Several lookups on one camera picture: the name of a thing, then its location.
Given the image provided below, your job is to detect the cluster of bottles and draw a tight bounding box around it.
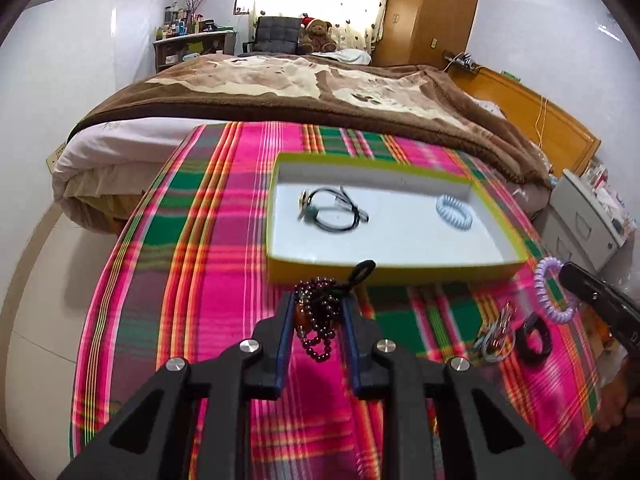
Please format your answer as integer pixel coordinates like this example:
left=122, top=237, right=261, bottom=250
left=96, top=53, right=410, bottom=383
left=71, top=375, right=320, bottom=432
left=155, top=0, right=221, bottom=40

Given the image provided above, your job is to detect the brown teddy bear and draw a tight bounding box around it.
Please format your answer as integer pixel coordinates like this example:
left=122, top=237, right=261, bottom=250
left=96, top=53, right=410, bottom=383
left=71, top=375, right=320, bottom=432
left=299, top=14, right=338, bottom=54

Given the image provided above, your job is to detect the clutter on nightstand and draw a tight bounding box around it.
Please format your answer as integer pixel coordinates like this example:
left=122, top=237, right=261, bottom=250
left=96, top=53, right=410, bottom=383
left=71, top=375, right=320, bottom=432
left=585, top=160, right=636, bottom=231

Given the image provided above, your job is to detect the wall socket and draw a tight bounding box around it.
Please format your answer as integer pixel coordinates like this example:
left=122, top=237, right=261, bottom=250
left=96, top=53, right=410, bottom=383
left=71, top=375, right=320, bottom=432
left=46, top=142, right=68, bottom=173

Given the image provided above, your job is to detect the wall shelf with chargers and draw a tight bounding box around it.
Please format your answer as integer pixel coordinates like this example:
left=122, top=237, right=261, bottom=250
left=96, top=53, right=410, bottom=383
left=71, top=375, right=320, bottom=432
left=442, top=50, right=476, bottom=70

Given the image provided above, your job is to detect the black loop hair tie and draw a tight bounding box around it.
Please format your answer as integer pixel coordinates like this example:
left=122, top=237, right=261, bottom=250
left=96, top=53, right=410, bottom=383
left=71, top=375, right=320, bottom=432
left=335, top=259, right=377, bottom=297

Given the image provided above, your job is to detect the pink green plaid cloth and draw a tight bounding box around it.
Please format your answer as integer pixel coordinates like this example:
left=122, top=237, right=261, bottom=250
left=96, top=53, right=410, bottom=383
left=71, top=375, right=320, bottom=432
left=70, top=121, right=603, bottom=480

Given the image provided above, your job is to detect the yellow cable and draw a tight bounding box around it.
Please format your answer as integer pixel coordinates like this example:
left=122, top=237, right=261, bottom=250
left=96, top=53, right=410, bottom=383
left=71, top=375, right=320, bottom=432
left=532, top=95, right=548, bottom=146

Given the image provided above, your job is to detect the brown patterned blanket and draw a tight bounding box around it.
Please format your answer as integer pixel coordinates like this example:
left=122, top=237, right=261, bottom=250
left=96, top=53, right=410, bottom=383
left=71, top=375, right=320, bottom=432
left=67, top=52, right=556, bottom=188

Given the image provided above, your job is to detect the person's right hand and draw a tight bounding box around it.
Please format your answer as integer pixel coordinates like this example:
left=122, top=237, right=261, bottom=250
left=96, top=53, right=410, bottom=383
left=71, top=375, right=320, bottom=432
left=595, top=355, right=640, bottom=433

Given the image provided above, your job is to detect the white bedsheet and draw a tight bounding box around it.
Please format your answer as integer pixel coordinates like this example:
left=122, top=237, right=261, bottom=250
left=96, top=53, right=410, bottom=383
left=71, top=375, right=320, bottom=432
left=50, top=117, right=201, bottom=233

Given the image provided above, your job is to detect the wooden headboard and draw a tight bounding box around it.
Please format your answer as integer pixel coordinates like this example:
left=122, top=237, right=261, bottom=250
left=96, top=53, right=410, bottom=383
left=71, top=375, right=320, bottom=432
left=450, top=65, right=601, bottom=176

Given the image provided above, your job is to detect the black cord bracelet with charm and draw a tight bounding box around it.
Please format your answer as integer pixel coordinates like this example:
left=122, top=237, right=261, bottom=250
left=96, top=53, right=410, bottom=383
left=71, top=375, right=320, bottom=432
left=298, top=186, right=371, bottom=233

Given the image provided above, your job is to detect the light blue spiral hair tie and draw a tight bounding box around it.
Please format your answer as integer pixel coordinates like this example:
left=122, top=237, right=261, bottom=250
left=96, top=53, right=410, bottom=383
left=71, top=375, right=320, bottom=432
left=436, top=194, right=473, bottom=231

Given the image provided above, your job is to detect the grey nightstand with drawers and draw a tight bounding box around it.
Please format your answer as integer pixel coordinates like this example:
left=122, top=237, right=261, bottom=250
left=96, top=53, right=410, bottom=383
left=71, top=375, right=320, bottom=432
left=540, top=169, right=628, bottom=273

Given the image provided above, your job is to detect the black wristband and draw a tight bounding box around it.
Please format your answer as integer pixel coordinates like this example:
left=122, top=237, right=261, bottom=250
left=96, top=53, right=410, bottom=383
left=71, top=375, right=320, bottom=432
left=515, top=312, right=552, bottom=366

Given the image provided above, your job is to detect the dark red bead bracelet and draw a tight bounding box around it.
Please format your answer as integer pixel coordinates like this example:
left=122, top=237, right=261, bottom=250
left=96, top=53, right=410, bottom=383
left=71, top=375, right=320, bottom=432
left=292, top=277, right=346, bottom=361

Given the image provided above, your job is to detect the purple spiral hair tie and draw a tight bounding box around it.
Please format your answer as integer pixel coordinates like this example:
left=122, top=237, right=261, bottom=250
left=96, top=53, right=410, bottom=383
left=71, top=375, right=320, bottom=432
left=534, top=257, right=578, bottom=323

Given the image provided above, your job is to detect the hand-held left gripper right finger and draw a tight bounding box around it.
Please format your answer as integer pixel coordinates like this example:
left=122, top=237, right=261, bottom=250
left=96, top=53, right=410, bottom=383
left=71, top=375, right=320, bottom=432
left=341, top=296, right=576, bottom=480

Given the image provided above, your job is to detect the wooden wardrobe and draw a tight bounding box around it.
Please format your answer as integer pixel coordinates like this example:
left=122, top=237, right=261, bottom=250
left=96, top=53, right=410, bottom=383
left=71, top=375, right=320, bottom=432
left=372, top=0, right=485, bottom=68

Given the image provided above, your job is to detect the dark wooden desk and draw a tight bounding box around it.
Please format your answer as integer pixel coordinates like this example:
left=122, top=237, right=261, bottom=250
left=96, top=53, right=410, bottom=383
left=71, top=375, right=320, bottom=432
left=152, top=30, right=238, bottom=73

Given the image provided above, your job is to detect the silver chain bracelet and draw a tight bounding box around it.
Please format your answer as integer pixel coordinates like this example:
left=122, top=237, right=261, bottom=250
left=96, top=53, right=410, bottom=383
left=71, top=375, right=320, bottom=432
left=495, top=302, right=517, bottom=333

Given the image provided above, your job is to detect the white pillow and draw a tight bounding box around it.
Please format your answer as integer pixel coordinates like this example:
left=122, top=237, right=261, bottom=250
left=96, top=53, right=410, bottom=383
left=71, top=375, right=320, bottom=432
left=325, top=49, right=373, bottom=66

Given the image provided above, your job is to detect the grey hair tie with charm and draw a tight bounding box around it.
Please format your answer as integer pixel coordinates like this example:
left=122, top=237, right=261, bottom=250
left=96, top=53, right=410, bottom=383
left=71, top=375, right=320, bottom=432
left=472, top=320, right=516, bottom=363

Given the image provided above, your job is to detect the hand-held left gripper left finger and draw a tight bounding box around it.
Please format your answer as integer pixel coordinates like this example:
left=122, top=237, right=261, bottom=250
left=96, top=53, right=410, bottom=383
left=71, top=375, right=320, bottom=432
left=56, top=291, right=296, bottom=480

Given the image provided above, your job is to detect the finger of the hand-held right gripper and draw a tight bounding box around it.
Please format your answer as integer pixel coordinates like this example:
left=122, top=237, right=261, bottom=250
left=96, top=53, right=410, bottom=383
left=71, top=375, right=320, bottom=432
left=557, top=261, right=640, bottom=356

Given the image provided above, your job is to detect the yellow cardboard box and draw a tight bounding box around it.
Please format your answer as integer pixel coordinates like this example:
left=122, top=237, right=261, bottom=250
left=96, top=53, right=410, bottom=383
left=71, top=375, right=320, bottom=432
left=265, top=152, right=530, bottom=286

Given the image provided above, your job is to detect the black chair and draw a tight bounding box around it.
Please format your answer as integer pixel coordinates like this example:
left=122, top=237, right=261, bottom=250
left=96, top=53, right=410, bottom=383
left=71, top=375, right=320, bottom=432
left=242, top=16, right=301, bottom=56

